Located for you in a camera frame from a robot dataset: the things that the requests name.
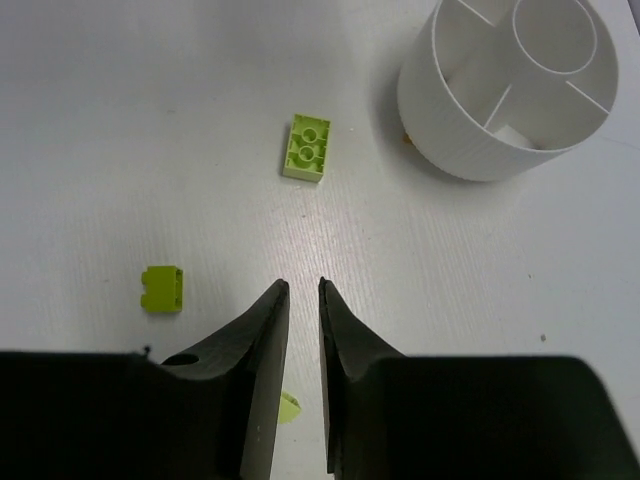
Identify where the light green half-round lego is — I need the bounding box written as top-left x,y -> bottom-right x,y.
278,391 -> 301,425

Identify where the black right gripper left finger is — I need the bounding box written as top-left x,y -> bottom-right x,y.
1,280 -> 289,479

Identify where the light green upturned lego brick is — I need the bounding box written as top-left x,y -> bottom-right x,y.
282,114 -> 331,183

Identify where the small lime lego brick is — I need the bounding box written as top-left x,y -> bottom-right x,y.
140,266 -> 183,314

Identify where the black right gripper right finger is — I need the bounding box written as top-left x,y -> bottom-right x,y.
319,279 -> 639,479

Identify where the white round divided container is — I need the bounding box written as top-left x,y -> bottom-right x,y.
397,1 -> 619,182

